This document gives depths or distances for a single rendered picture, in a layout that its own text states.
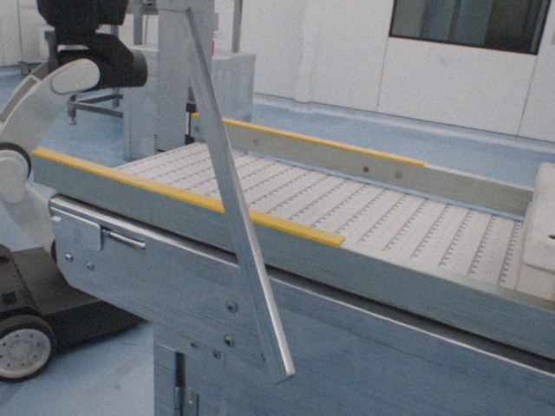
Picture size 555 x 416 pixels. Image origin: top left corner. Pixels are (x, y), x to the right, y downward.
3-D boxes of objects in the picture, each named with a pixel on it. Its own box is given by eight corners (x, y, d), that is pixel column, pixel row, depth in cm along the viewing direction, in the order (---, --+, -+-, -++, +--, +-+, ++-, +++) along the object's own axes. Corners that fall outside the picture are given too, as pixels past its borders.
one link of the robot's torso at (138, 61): (133, 84, 175) (133, 29, 168) (149, 91, 165) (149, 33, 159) (48, 87, 159) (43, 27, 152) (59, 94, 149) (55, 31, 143)
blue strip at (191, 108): (181, 227, 84) (185, 102, 77) (184, 225, 85) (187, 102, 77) (189, 230, 83) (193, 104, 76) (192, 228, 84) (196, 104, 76)
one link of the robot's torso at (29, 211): (88, 231, 188) (4, 124, 158) (107, 255, 173) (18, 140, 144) (52, 258, 183) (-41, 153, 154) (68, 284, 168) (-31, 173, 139)
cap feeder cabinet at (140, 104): (120, 171, 329) (120, 47, 301) (170, 151, 378) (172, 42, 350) (209, 191, 309) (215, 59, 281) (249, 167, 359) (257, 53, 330)
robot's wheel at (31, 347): (1, 306, 143) (-34, 367, 143) (4, 315, 139) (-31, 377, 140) (65, 322, 157) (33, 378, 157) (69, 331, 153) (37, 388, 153)
